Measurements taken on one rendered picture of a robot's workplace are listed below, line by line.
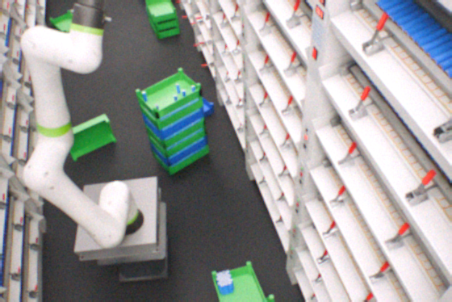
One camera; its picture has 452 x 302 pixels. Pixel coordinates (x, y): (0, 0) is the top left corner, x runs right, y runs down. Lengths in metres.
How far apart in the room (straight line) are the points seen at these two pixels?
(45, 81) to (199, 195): 1.38
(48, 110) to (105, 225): 0.52
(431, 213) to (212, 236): 1.61
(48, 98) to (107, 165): 1.41
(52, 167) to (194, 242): 1.08
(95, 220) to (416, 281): 1.15
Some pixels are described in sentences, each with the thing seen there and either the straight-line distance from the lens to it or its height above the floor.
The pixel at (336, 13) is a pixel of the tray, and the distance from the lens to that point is 1.09.
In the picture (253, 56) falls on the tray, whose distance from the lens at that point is 1.94.
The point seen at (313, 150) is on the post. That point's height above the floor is 1.02.
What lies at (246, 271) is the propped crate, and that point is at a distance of 2.27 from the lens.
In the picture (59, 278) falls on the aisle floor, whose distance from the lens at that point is 2.49.
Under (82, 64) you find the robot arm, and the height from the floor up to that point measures 1.34.
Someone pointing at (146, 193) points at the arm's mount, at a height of 0.38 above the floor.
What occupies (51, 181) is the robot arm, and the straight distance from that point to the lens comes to 1.56.
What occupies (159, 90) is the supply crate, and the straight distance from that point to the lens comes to 2.50.
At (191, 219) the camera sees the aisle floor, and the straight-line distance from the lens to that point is 2.47.
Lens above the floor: 2.06
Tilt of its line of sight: 48 degrees down
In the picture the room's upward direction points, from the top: 4 degrees counter-clockwise
